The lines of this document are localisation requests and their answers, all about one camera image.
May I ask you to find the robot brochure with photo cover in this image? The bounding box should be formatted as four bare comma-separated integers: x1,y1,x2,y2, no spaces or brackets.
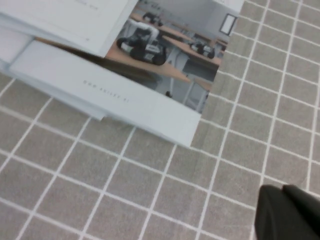
9,0,245,148
0,23,106,123

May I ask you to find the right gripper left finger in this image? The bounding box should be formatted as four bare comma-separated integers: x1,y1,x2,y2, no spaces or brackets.
254,185,309,240

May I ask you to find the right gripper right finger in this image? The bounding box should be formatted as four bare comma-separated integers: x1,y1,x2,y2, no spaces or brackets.
282,184,320,240

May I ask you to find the grey white checked tablecloth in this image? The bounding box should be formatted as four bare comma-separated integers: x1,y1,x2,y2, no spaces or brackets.
0,0,320,240

